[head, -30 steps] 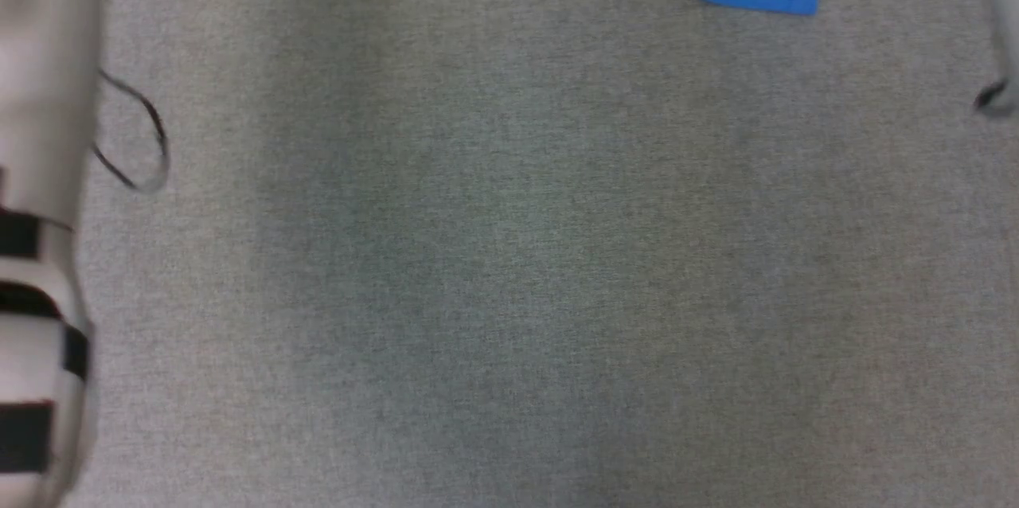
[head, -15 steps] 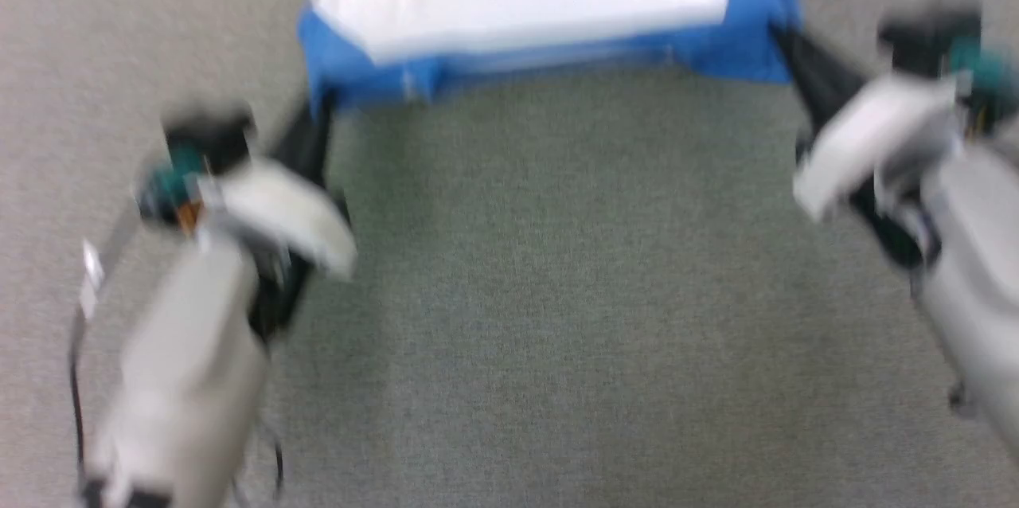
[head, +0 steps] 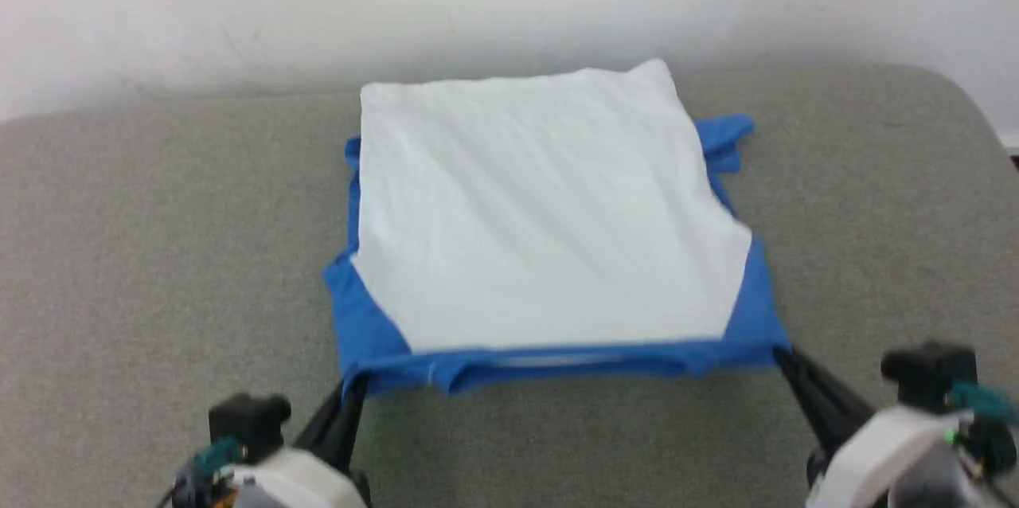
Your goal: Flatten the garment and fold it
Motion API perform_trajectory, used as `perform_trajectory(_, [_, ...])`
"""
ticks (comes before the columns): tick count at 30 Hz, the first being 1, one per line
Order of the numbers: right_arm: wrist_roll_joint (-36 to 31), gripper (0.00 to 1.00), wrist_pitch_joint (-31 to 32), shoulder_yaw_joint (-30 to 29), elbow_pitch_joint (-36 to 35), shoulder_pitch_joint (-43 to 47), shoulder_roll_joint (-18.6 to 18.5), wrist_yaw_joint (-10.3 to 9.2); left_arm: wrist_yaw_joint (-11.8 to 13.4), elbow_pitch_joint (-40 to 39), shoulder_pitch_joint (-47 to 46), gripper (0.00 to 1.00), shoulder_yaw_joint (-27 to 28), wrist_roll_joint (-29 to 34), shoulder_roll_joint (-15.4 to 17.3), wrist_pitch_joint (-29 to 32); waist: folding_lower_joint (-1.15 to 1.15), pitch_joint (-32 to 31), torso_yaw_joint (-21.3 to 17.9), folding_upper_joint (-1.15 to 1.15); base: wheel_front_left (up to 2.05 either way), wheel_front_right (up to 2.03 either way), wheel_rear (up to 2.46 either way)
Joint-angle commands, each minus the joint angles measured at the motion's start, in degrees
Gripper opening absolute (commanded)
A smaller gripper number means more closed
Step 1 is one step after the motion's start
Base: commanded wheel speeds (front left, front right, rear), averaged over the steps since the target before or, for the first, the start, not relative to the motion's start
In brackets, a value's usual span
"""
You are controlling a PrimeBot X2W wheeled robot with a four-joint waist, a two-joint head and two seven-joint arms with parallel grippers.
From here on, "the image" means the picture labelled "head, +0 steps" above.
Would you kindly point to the grey fabric sofa seat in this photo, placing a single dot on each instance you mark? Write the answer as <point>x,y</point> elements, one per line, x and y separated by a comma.
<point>159,253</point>

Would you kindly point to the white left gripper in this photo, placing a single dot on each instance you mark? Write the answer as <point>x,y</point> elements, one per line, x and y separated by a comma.
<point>294,484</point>

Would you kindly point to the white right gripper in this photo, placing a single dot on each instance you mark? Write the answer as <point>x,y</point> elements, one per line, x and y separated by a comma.
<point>876,452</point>

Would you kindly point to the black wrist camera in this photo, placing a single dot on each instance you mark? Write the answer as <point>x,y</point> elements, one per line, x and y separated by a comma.
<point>927,373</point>
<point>251,420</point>

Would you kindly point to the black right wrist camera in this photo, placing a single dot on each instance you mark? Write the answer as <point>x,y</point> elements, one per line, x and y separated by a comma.
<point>927,373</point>

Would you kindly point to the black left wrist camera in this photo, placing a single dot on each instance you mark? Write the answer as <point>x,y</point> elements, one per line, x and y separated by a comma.
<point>251,420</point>

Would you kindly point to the white and blue t-shirt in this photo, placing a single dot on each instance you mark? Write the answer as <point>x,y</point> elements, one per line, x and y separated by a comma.
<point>541,213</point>

